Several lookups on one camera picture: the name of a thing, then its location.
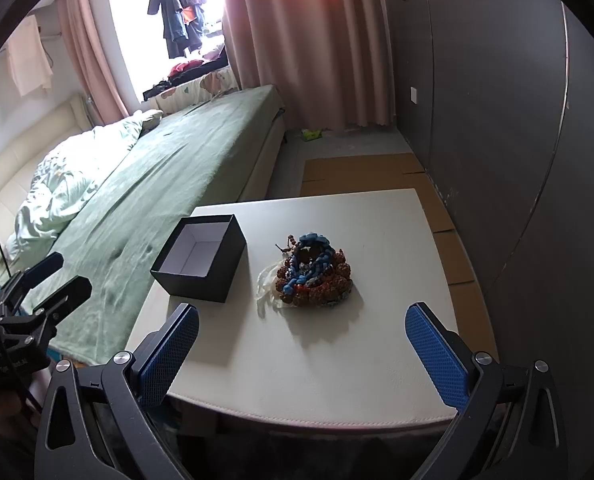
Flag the white bead bracelet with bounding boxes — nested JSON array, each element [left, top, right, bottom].
[[255, 263, 286, 311]]

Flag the blue beaded necklace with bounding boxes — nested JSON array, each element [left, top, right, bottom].
[[282, 232, 337, 295]]

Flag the black jewelry box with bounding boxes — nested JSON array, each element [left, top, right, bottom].
[[151, 214, 246, 304]]

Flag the green bed blanket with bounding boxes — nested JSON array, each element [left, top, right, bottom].
[[23, 84, 285, 364]]

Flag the cream bed headboard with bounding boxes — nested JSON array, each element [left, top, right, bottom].
[[0, 93, 92, 268]]

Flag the light green crumpled duvet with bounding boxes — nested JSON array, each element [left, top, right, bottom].
[[6, 110, 163, 266]]

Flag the pink curtain left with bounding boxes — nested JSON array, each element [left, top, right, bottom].
[[56, 0, 129, 124]]

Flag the pink curtain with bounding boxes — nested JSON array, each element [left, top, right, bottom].
[[223, 0, 391, 130], [56, 0, 129, 124]]

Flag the floral pillow at window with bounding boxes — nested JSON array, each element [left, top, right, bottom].
[[148, 66, 239, 115]]

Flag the hanging white shirt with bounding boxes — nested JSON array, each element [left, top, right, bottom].
[[6, 14, 53, 96]]

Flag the brown cardboard floor sheet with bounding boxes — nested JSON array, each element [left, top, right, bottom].
[[300, 153, 498, 358]]

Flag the green object on floor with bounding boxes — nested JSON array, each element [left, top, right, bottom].
[[301, 129, 322, 142]]

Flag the dark grey wardrobe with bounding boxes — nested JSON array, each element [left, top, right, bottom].
[[385, 0, 594, 479]]

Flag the hanging dark clothes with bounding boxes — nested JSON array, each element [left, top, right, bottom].
[[148, 0, 206, 58]]

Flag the pink curtain right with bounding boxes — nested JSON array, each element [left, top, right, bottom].
[[223, 0, 391, 130]]

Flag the white wall switch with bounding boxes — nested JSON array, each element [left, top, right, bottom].
[[410, 86, 419, 104]]

